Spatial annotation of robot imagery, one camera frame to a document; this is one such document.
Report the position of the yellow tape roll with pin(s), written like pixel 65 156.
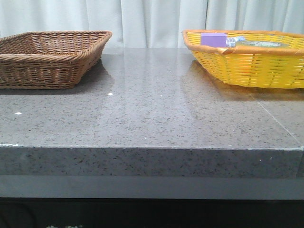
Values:
pixel 262 44

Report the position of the white curtain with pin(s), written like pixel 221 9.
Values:
pixel 150 23

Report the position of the purple box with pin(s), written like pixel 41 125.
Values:
pixel 215 40

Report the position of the small blue labelled packet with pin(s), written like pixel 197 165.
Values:
pixel 231 41

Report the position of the brown wicker basket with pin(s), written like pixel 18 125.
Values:
pixel 49 59

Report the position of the yellow woven basket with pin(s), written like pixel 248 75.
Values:
pixel 252 66

